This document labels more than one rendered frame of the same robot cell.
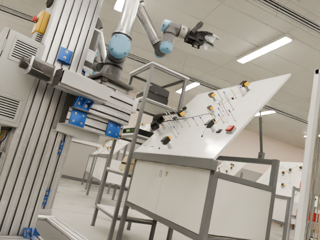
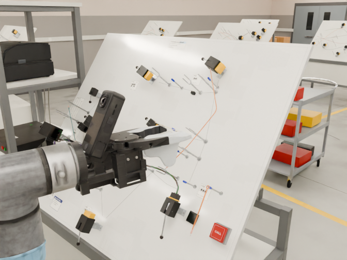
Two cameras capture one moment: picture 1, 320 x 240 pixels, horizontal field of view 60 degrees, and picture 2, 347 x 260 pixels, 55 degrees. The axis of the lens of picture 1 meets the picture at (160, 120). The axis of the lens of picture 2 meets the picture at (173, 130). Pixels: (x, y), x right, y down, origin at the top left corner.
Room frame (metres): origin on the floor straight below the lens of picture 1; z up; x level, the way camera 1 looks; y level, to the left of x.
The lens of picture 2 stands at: (1.03, -0.02, 1.79)
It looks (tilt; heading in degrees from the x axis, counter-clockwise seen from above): 19 degrees down; 340
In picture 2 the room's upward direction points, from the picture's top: straight up
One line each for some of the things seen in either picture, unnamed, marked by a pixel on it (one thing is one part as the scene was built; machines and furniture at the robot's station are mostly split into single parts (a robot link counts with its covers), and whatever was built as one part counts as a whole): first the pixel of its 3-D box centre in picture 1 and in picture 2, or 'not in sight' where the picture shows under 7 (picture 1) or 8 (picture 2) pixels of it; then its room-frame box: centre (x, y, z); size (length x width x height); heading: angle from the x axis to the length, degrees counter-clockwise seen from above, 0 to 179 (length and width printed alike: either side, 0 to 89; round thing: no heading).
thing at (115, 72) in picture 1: (111, 74); not in sight; (1.61, 0.35, 1.21); 0.15 x 0.15 x 0.10
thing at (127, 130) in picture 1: (141, 134); (25, 137); (3.10, 0.17, 1.09); 0.35 x 0.33 x 0.07; 28
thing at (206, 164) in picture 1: (165, 159); (95, 250); (2.26, -0.12, 0.83); 1.18 x 0.05 x 0.06; 28
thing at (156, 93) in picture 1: (152, 95); (16, 59); (3.07, 0.14, 1.56); 0.30 x 0.23 x 0.19; 120
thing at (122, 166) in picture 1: (136, 164); not in sight; (3.06, 0.14, 0.76); 0.30 x 0.21 x 0.20; 122
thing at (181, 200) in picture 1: (180, 194); not in sight; (2.03, -0.26, 0.60); 0.55 x 0.03 x 0.39; 28
